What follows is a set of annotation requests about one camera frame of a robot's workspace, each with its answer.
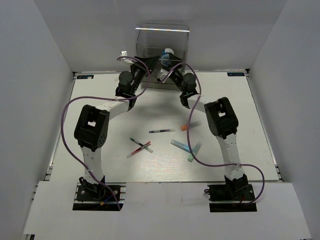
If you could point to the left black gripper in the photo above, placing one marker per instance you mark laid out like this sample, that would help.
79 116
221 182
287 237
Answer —
150 61

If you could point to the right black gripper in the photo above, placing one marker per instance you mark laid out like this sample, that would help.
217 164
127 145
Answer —
173 63

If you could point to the blue cleaning gel jar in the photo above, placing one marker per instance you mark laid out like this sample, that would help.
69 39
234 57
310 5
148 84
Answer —
165 58

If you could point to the clear acrylic organizer lid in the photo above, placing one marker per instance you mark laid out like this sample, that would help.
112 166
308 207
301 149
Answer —
152 38

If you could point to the orange cap highlighter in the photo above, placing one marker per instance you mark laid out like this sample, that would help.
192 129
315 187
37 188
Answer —
191 125

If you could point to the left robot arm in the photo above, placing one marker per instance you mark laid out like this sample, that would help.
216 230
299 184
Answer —
92 126

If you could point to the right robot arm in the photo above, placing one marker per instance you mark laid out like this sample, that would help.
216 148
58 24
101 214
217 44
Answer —
221 119

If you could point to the clear drawer organizer box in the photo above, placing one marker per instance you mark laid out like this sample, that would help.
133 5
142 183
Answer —
179 54

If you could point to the purple ink gel pen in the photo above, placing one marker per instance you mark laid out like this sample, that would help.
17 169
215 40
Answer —
162 131

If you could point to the red ink gel pen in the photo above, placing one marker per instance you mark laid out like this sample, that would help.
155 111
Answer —
138 150

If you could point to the blue highlighter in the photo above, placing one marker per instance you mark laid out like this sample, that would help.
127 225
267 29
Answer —
180 145

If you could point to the green ink gel pen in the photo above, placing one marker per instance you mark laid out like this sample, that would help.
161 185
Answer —
140 144

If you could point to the green highlighter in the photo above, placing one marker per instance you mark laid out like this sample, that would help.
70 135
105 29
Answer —
195 150

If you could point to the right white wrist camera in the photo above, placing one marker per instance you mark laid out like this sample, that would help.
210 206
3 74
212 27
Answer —
162 76

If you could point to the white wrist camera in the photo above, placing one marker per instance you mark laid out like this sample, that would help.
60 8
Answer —
127 62
162 76

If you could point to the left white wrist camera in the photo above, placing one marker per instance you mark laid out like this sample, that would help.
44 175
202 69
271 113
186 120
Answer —
127 62

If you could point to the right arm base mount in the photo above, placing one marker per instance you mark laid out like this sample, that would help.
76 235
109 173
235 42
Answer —
223 200

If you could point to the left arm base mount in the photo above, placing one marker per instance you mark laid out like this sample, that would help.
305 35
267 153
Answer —
97 197

